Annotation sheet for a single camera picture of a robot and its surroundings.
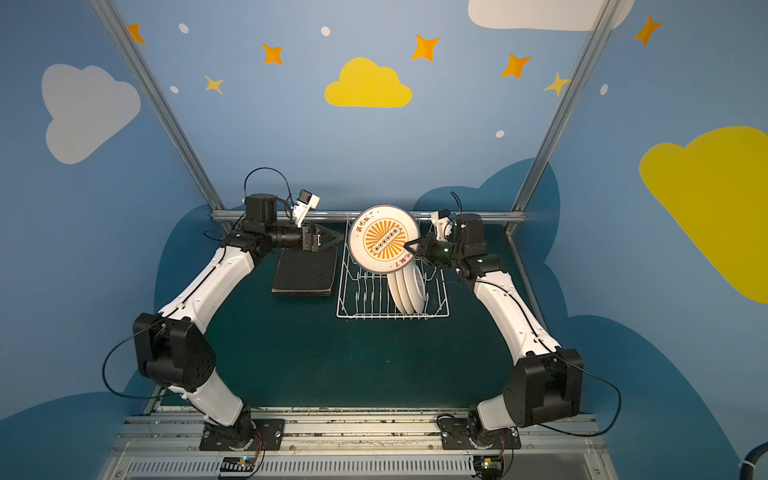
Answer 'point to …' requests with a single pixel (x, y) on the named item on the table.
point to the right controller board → (489, 467)
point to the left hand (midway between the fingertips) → (339, 232)
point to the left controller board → (236, 467)
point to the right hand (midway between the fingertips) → (409, 243)
